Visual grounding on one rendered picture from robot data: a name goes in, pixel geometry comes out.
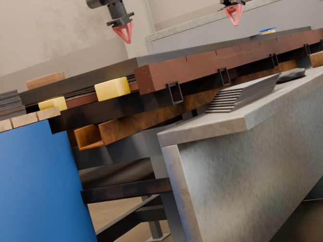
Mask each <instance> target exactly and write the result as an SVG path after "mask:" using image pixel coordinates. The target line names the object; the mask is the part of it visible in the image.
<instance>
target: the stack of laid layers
mask: <svg viewBox="0 0 323 242"><path fill-rule="evenodd" d="M310 30H311V26H306V27H301V28H296V29H290V30H285V31H280V32H274V33H269V34H264V35H258V36H251V37H246V38H240V39H235V40H229V41H224V42H219V43H213V44H208V45H203V46H197V47H192V48H185V49H179V50H174V51H168V52H163V53H158V54H152V55H147V56H142V57H136V58H133V59H129V60H126V61H123V62H120V63H116V64H113V65H110V66H107V67H103V68H100V69H97V70H94V71H90V72H87V73H84V74H80V75H77V76H74V77H71V78H67V79H64V80H61V81H58V82H54V83H52V84H48V85H44V86H41V87H38V88H35V89H31V90H28V91H25V92H22V93H19V94H18V95H19V97H20V99H21V100H22V105H24V106H25V108H27V107H31V106H35V105H38V104H39V103H41V102H44V101H48V100H51V99H55V98H59V97H64V98H67V97H72V96H76V95H79V94H83V93H87V92H91V91H95V90H96V89H95V85H97V84H100V83H104V82H107V81H110V80H114V79H118V78H122V77H127V80H128V82H131V81H135V80H136V77H135V74H134V70H133V69H134V68H137V67H140V66H144V65H147V64H151V63H156V62H160V61H167V60H171V59H176V58H180V57H185V56H190V55H195V54H199V53H204V52H209V51H213V50H218V49H223V48H228V47H233V46H238V45H243V44H247V43H252V42H257V41H261V40H266V39H270V38H275V37H280V36H286V35H290V34H295V33H300V32H305V31H310Z"/></svg>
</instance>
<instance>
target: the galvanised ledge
mask: <svg viewBox="0 0 323 242"><path fill-rule="evenodd" d="M321 70H323V66H319V67H315V68H312V66H310V67H308V68H305V74H304V76H302V77H299V78H295V79H292V80H289V81H285V82H277V83H276V84H275V88H274V90H273V92H272V93H270V94H268V95H266V96H264V97H261V98H259V99H257V100H255V101H253V102H251V103H249V104H247V105H245V106H243V107H241V108H239V109H236V110H234V111H232V112H230V113H202V114H200V115H198V116H196V117H193V118H191V119H189V120H187V121H185V122H182V123H180V124H178V125H175V126H173V127H171V128H169V129H166V130H164V131H162V132H159V133H157V136H158V140H159V143H160V147H164V146H169V145H176V144H181V143H186V142H191V141H196V140H201V139H206V138H211V137H216V136H221V135H226V134H231V133H238V132H243V131H248V130H249V129H251V128H253V127H254V126H256V125H258V124H259V123H261V122H263V121H264V120H266V119H267V118H269V117H271V116H272V115H274V114H276V113H277V112H279V111H281V110H282V109H284V108H286V107H287V106H289V105H291V104H292V103H294V102H296V101H297V100H299V99H301V98H302V97H304V96H305V95H307V94H309V93H310V92H312V91H314V90H315V89H317V88H318V87H320V86H322V85H323V72H321V73H317V72H319V71H321Z"/></svg>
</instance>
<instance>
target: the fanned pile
mask: <svg viewBox="0 0 323 242"><path fill-rule="evenodd" d="M281 74H282V73H278V74H274V75H270V76H267V77H263V78H260V79H257V80H253V81H250V82H246V83H243V84H239V85H235V86H232V87H228V88H225V89H223V90H220V91H218V93H217V94H216V96H214V98H213V101H211V103H210V106H209V107H210V108H208V109H207V111H205V113H230V112H232V111H234V110H236V109H239V108H241V107H243V106H245V105H247V104H249V103H251V102H253V101H255V100H257V99H259V98H261V97H264V96H266V95H268V94H270V93H272V92H273V90H274V88H275V84H276V83H277V82H276V81H277V79H278V77H279V75H281Z"/></svg>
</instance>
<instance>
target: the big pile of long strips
mask: <svg viewBox="0 0 323 242"><path fill-rule="evenodd" d="M22 115H26V110H25V106H24V105H22V100H21V99H20V97H19V95H18V91H17V89H16V90H12V91H9V92H5V93H1V94H0V121H3V120H7V119H11V118H14V117H18V116H22Z"/></svg>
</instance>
